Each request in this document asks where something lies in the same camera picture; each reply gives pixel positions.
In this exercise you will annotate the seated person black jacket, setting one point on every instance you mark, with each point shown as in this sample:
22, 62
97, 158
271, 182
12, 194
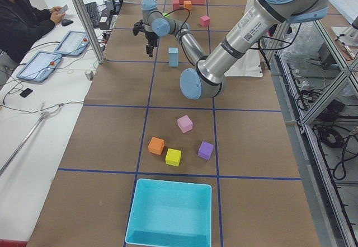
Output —
23, 24

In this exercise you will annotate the green foam block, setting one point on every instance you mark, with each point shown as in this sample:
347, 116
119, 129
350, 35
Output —
165, 14

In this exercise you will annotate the far magenta foam block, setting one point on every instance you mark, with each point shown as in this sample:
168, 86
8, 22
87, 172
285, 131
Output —
204, 21

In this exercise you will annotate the orange foam block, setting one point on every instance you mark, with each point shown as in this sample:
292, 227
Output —
187, 5
156, 145

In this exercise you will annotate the far pink foam block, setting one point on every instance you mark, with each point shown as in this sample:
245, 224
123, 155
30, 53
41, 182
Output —
175, 4

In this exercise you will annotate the black keyboard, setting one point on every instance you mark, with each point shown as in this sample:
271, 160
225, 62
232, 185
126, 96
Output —
93, 13

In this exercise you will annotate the teach pendant tablet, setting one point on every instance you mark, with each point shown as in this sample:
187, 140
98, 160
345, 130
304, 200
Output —
73, 44
40, 66

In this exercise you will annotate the light blue foam block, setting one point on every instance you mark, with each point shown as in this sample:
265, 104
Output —
173, 53
173, 62

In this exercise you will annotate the metal reacher grabber tool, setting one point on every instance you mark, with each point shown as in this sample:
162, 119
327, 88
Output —
44, 114

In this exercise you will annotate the near teach pendant tablet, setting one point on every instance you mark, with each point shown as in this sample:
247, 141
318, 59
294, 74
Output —
40, 66

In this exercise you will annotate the near orange foam block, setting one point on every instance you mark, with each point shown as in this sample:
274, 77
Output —
156, 145

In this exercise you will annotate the far teach pendant tablet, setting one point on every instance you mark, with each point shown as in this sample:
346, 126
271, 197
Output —
73, 44

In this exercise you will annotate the near light pink foam block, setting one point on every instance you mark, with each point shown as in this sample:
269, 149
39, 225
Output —
185, 124

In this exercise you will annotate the black computer mouse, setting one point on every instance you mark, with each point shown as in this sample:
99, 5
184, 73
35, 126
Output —
66, 22

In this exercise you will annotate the small metal cylinder weight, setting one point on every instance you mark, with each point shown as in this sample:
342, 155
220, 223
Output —
89, 75

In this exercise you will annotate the near purple foam block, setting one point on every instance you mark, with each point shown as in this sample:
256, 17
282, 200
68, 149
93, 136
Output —
205, 150

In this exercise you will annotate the cyan plastic bin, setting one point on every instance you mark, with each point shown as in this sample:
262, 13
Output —
170, 213

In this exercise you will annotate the yellow foam block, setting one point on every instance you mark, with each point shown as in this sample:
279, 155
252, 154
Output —
173, 157

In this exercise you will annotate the black smartphone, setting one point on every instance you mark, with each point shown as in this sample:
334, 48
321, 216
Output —
26, 92

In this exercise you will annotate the aluminium frame post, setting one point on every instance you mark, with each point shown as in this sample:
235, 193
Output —
86, 22

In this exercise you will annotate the far orange foam block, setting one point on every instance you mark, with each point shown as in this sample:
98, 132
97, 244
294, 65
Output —
187, 5

